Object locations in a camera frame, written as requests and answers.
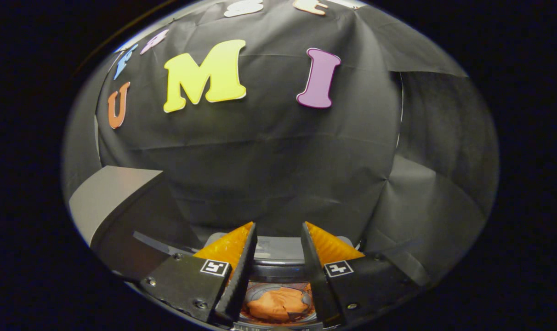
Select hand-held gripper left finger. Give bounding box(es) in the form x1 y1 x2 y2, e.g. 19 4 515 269
140 222 258 325

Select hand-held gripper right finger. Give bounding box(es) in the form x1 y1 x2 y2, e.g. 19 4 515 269
301 222 421 327

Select dark washing machine lid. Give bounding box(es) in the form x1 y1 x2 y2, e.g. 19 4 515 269
233 262 330 330

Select orange polo shirt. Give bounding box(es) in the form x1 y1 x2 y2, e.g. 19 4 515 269
246 286 312 322

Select dark grey washing machine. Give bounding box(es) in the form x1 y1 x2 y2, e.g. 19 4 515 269
200 232 366 331

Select grey cabinet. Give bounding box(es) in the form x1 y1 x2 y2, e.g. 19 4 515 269
68 165 203 281

